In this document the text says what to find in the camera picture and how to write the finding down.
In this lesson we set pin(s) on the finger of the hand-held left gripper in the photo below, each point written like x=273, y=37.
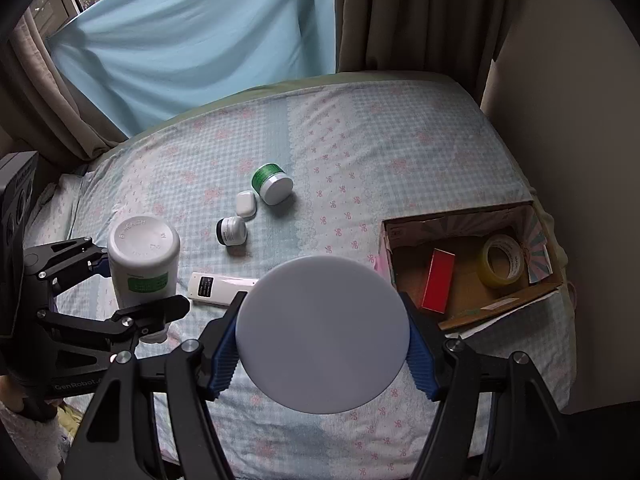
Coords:
x=100, y=266
x=150, y=312

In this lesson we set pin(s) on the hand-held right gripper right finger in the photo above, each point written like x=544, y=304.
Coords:
x=419, y=360

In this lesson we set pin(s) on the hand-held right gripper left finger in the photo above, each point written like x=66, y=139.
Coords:
x=226, y=355

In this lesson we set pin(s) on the large white bottle green label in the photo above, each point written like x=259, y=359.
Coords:
x=142, y=265

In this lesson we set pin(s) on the white round disc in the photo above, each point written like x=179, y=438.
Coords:
x=322, y=334

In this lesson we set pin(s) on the cardboard box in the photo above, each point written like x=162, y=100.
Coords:
x=470, y=270

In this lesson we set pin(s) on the white remote control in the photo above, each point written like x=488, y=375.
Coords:
x=220, y=289

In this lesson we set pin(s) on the red box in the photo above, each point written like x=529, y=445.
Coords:
x=437, y=281

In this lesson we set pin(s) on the small black-lidded white jar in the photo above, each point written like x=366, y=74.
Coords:
x=231, y=231

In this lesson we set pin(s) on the yellow tape roll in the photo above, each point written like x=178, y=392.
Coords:
x=502, y=260

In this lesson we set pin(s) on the white earbuds case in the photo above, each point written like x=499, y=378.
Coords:
x=246, y=203

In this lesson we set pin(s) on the green-lidded white jar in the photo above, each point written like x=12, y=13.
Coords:
x=271, y=182

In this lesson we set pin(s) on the bed with checkered sheet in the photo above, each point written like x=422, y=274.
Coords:
x=320, y=175

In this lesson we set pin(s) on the light blue sheet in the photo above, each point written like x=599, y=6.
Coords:
x=195, y=40

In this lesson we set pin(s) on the beige curtain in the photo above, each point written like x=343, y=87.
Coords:
x=425, y=20

